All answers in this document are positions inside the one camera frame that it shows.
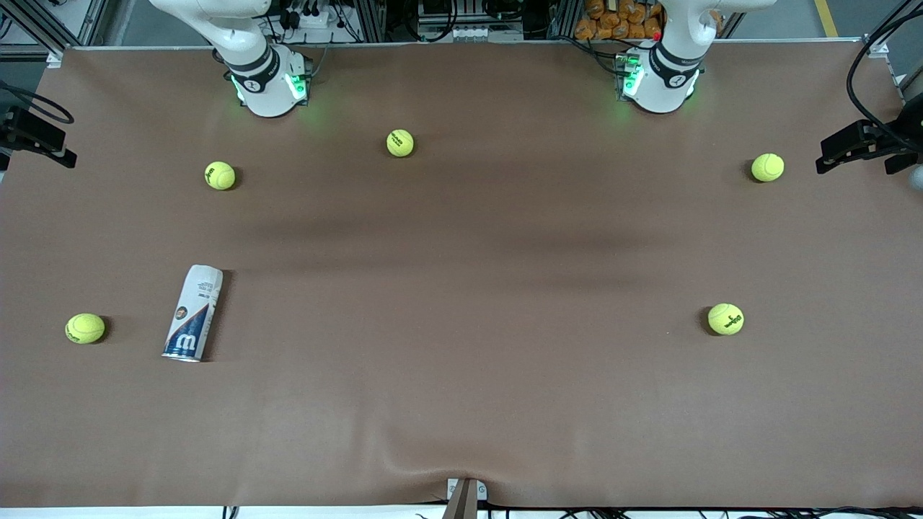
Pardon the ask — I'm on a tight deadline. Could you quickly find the white blue tennis ball can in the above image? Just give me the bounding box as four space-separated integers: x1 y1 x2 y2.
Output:
162 264 224 363

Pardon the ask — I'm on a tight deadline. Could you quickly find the orange bag pile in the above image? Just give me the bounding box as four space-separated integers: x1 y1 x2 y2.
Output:
575 0 664 41

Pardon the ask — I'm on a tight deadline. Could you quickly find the brown table mat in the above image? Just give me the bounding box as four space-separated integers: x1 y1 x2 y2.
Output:
0 40 923 509

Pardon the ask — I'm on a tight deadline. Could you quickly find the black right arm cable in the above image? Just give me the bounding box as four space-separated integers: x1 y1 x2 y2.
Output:
0 81 74 125

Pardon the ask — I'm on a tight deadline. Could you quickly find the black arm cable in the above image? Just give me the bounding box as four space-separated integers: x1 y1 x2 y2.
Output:
0 81 74 125
847 6 923 145

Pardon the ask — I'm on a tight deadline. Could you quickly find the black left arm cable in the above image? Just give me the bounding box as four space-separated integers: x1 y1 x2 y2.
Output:
847 6 923 145

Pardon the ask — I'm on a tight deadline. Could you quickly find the aluminium frame post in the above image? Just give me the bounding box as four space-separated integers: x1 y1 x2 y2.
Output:
359 0 387 43

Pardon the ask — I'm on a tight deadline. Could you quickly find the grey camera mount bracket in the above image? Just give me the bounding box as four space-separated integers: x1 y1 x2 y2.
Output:
446 477 488 519

